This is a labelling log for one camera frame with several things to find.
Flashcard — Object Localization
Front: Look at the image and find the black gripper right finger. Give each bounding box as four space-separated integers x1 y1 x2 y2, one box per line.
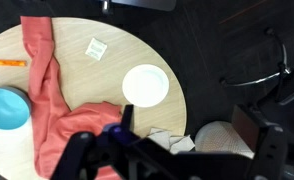
231 104 288 180

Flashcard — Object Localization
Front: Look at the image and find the orange marker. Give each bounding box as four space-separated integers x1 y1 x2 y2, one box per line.
0 59 28 67

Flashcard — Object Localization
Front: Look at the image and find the white plate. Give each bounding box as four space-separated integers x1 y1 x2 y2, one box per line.
121 64 171 108

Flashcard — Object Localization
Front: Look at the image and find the red cloth garment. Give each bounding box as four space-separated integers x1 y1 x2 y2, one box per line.
20 15 124 180

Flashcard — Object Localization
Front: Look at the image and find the beige cloth napkin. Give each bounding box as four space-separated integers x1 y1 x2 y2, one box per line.
169 134 197 155
146 127 174 151

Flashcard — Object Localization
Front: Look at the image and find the blue bowl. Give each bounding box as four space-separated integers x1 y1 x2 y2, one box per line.
0 87 32 131

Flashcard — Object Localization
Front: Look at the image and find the large black mesh office chair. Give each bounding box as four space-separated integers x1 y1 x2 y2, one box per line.
194 28 294 160

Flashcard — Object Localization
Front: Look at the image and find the small white green packet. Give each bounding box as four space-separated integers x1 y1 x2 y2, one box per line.
84 37 108 62

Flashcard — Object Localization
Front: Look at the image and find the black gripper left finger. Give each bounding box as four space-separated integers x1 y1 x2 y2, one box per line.
50 104 145 180

